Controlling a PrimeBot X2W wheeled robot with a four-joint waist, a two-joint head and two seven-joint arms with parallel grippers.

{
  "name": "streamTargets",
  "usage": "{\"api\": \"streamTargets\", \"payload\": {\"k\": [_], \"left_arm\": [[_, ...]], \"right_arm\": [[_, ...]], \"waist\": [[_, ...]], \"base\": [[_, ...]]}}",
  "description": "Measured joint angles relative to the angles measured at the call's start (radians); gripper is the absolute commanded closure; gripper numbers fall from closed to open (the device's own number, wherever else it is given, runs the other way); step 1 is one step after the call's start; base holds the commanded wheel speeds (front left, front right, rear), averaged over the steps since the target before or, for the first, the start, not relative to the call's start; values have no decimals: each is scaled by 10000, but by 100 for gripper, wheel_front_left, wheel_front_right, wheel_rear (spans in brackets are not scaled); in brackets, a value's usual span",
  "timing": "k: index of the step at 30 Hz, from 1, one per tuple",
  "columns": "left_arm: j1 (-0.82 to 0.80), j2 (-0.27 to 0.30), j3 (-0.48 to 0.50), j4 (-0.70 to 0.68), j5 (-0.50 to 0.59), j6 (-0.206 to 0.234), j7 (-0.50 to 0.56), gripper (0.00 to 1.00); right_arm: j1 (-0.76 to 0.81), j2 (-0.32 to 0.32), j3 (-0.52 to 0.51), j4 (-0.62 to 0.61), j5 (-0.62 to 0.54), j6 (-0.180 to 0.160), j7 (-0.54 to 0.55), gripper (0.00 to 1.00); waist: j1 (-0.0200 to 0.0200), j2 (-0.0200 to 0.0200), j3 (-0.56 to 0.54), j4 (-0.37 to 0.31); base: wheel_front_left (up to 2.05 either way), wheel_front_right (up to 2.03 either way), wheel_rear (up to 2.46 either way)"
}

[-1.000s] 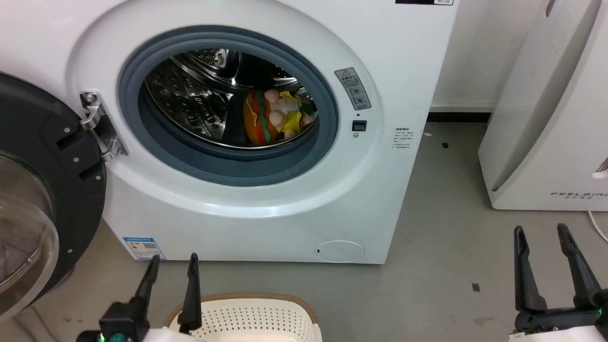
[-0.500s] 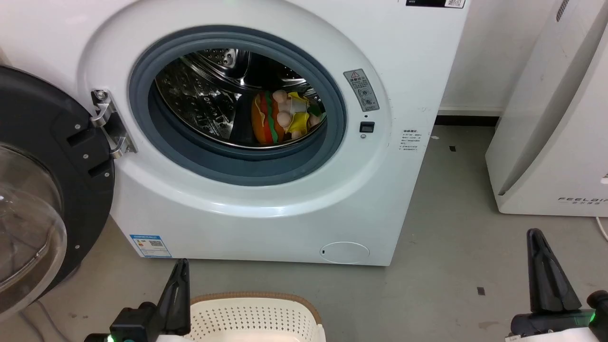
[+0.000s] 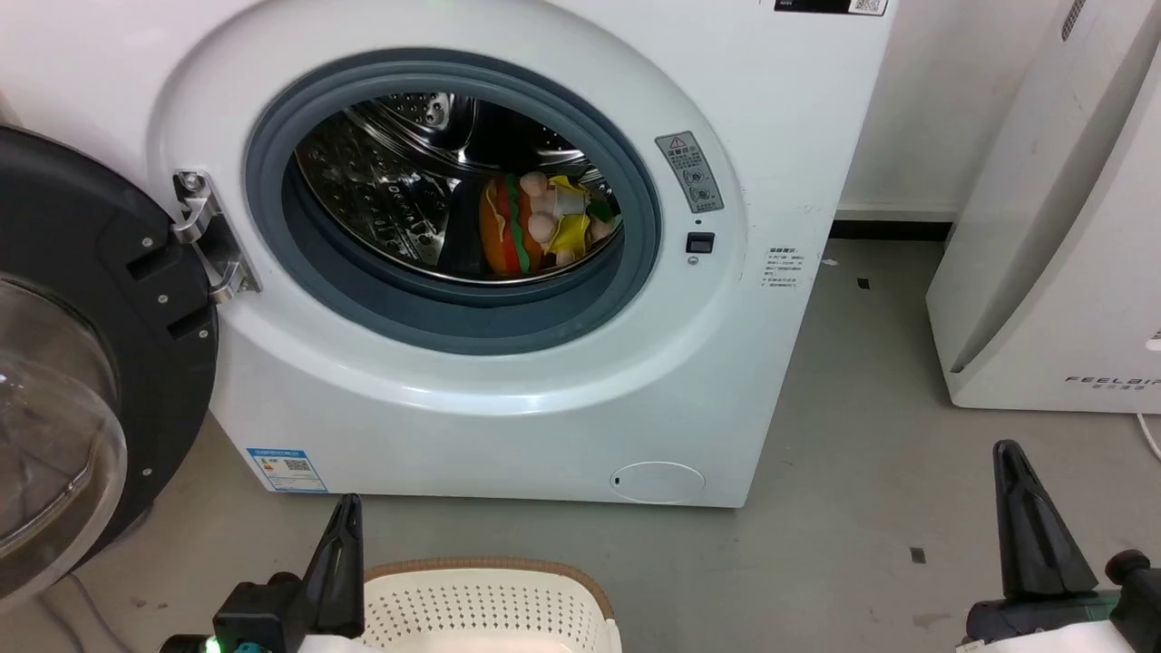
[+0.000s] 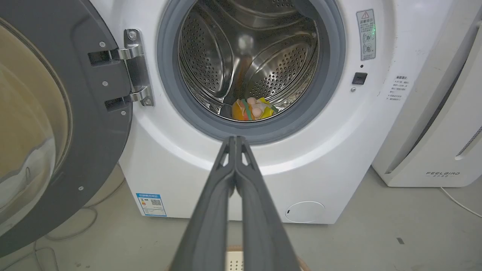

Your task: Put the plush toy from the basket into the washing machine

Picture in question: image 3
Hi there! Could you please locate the steel washer drum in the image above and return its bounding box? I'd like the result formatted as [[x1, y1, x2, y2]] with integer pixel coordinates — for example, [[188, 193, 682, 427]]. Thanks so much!
[[295, 91, 625, 286]]

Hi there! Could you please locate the grey warning sticker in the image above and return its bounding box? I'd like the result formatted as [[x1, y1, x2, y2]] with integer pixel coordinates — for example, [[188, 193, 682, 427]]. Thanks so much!
[[655, 131, 726, 215]]

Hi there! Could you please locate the dark grey washer door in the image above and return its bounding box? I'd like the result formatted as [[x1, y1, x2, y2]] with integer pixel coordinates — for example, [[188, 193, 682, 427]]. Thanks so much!
[[0, 125, 220, 604]]

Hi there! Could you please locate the black label with QR code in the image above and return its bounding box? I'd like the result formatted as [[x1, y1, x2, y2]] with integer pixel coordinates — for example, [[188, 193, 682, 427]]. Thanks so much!
[[774, 0, 889, 16]]

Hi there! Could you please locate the grey rubber door gasket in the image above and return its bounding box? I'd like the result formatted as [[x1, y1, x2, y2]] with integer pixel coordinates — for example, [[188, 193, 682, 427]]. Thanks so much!
[[244, 49, 663, 356]]

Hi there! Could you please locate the round white filter cover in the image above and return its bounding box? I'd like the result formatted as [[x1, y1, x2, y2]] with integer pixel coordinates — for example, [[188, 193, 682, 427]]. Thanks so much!
[[610, 461, 707, 505]]

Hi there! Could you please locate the blue energy label sticker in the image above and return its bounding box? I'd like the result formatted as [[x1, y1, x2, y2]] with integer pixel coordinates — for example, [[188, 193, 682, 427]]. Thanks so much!
[[246, 446, 328, 494]]

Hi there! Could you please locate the doll in yellow dress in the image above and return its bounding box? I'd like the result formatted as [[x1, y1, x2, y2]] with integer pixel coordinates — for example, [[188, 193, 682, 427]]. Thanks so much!
[[520, 171, 623, 268]]

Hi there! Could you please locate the white air purifier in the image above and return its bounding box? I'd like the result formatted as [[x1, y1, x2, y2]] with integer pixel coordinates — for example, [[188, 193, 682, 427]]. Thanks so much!
[[925, 0, 1161, 415]]

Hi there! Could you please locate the metal door hinge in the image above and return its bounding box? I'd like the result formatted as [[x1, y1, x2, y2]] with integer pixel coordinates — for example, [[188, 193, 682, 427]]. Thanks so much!
[[171, 169, 262, 305]]

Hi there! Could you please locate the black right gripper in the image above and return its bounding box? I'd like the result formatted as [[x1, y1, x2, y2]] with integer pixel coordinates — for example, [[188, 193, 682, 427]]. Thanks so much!
[[965, 439, 1161, 653]]

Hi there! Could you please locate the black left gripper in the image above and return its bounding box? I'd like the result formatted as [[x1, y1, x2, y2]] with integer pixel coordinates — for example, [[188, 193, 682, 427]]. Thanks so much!
[[161, 493, 366, 653]]

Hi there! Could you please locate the white front-load washing machine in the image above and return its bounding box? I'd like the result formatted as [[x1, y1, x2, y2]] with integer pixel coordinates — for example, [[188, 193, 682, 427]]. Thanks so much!
[[0, 0, 899, 509]]

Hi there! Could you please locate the white perforated laundry basket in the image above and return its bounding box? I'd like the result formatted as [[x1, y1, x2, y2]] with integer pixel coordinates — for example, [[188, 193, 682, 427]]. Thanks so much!
[[361, 557, 623, 653]]

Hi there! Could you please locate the small text sticker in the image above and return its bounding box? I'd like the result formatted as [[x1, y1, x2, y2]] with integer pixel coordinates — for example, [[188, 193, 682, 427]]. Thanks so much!
[[761, 245, 803, 291]]

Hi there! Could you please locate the hamburger plush toy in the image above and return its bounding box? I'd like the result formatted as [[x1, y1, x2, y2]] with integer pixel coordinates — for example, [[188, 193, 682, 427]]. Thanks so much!
[[478, 174, 546, 277]]

